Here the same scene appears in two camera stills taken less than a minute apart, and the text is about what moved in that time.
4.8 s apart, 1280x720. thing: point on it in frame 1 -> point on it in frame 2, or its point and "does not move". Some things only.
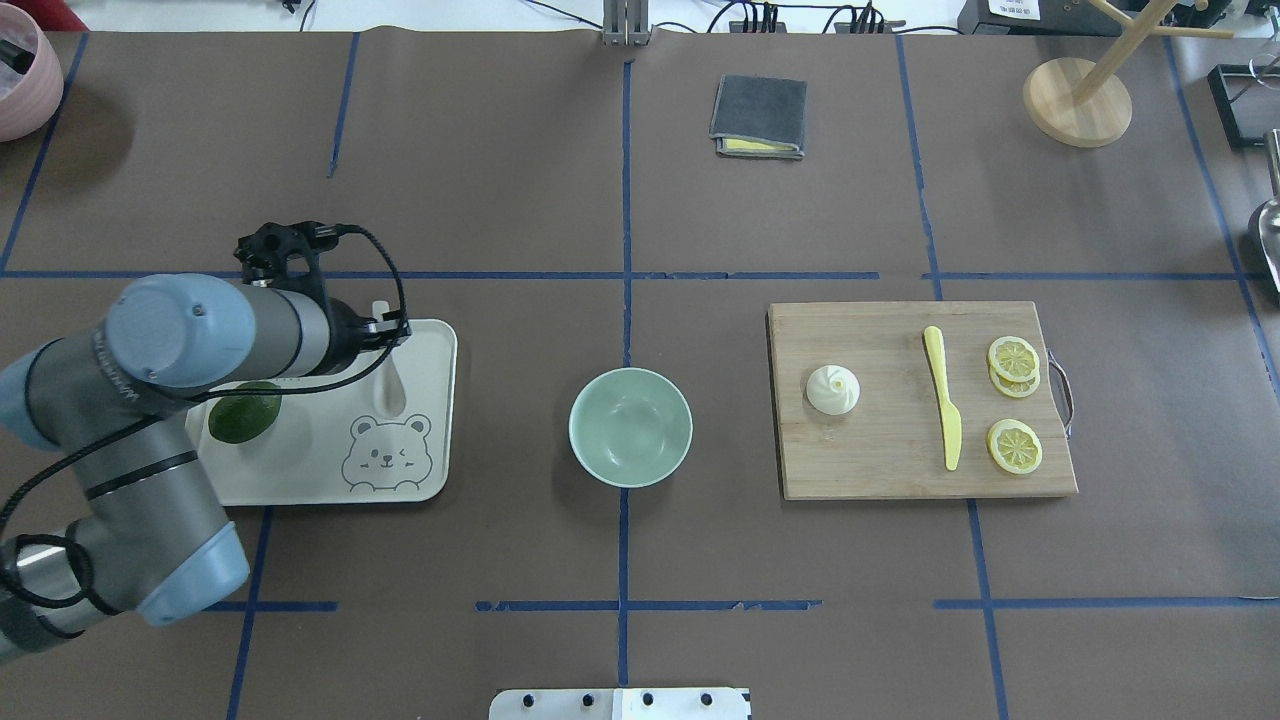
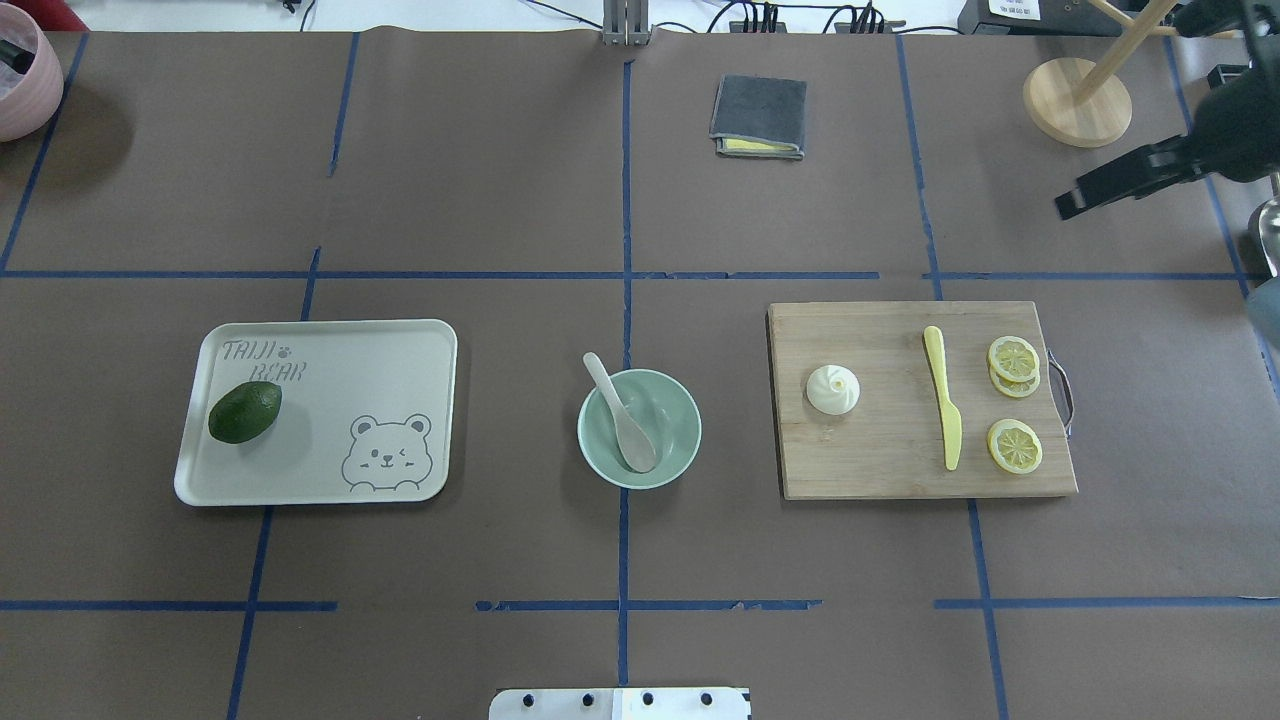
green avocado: (239, 419) does not move
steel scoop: (1269, 220) does not move
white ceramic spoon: (389, 388) -> (633, 442)
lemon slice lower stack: (1018, 389) does not move
